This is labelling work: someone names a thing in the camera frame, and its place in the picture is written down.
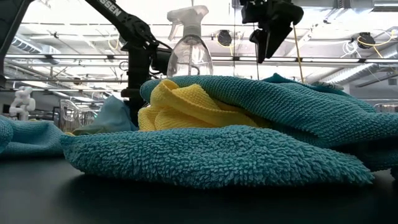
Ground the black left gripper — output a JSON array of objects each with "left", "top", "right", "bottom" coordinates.
[{"left": 121, "top": 43, "right": 153, "bottom": 126}]

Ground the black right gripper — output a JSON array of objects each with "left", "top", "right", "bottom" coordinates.
[{"left": 239, "top": 0, "right": 305, "bottom": 65}]

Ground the yellow microfiber towel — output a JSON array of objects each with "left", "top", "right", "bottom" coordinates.
[{"left": 137, "top": 78, "right": 272, "bottom": 132}]

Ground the teal microfiber towel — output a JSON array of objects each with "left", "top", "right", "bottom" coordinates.
[
  {"left": 60, "top": 125, "right": 375, "bottom": 190},
  {"left": 139, "top": 72, "right": 398, "bottom": 172}
]

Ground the clear spray bottle white trigger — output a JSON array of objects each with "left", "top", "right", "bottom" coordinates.
[{"left": 166, "top": 4, "right": 215, "bottom": 78}]

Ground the black table mat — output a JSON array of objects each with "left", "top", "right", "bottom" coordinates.
[{"left": 0, "top": 155, "right": 398, "bottom": 224}]

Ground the yellow extension cable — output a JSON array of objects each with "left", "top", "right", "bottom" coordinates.
[{"left": 291, "top": 24, "right": 305, "bottom": 84}]

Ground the black ceiling cord reel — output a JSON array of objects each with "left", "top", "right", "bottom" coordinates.
[
  {"left": 216, "top": 29, "right": 234, "bottom": 48},
  {"left": 356, "top": 31, "right": 376, "bottom": 50}
]

